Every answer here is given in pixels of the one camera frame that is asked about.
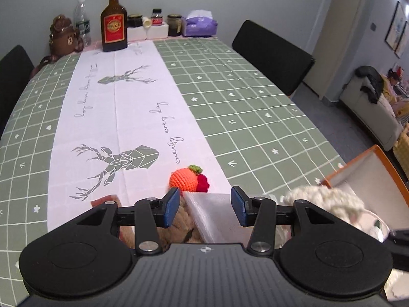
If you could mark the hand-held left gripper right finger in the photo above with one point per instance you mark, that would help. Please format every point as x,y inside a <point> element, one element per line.
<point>239,206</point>

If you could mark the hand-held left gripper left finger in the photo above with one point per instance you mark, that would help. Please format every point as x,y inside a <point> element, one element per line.
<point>171,208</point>

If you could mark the brown plush toy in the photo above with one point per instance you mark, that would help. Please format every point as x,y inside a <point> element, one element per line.
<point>179,228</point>

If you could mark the white block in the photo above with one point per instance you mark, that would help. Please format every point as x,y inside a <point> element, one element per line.
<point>211,214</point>

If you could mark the orange crochet fruit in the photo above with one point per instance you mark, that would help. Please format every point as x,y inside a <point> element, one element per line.
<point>183,180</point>

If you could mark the pink and cream crochet plush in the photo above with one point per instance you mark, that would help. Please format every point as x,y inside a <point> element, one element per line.
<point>322,198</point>

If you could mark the orange cardboard box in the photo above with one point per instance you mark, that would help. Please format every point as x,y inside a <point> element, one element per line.
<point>367,172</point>

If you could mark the reddish brown cloth piece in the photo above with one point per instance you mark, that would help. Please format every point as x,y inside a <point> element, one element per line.
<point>102,202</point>

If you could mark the green checked tablecloth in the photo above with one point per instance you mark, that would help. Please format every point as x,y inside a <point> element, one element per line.
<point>255,102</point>

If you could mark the white deer print table runner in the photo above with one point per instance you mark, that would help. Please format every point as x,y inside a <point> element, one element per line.
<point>127,112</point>

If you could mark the beige sofa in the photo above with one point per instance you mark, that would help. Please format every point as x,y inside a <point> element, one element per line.
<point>364,115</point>

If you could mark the black chair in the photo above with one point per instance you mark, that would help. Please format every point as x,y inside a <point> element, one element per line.
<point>14,70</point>
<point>271,57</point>

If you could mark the black jacket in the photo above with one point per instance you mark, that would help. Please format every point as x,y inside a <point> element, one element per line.
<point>370,83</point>

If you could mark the white box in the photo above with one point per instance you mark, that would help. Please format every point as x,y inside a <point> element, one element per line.
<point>158,32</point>

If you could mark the dark glass jar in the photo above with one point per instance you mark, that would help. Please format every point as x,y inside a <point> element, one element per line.
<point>134,20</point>
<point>174,25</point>

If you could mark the purple tissue pack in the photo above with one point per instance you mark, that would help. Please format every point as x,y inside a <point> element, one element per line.
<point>199,25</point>

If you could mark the cream small tube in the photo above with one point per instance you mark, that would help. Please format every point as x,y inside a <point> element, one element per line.
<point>147,22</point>

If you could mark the brown liquor bottle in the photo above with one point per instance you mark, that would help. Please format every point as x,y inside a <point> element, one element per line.
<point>113,28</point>

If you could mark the small red label bottle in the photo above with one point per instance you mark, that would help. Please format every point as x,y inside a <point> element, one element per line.
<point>157,18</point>

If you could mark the brown bear shaped bottle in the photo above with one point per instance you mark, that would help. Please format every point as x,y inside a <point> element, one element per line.
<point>65,40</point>

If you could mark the clear water bottle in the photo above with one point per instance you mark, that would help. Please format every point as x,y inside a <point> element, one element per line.
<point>82,19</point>

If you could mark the cream door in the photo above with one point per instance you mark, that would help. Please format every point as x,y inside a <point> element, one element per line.
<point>342,22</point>

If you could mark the framed wall picture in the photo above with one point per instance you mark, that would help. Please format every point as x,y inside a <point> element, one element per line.
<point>401,40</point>
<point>392,25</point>

